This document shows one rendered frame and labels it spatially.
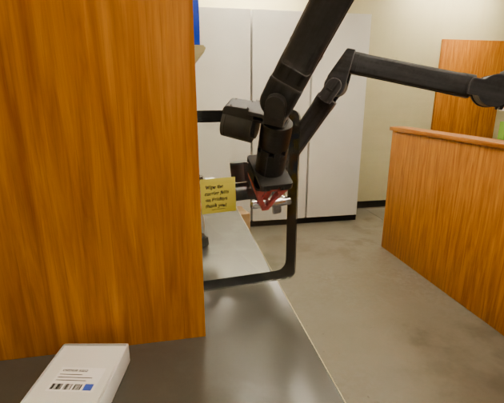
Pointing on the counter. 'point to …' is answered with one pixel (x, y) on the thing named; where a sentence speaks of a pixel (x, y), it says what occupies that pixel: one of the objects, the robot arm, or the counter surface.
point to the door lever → (274, 203)
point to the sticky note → (218, 195)
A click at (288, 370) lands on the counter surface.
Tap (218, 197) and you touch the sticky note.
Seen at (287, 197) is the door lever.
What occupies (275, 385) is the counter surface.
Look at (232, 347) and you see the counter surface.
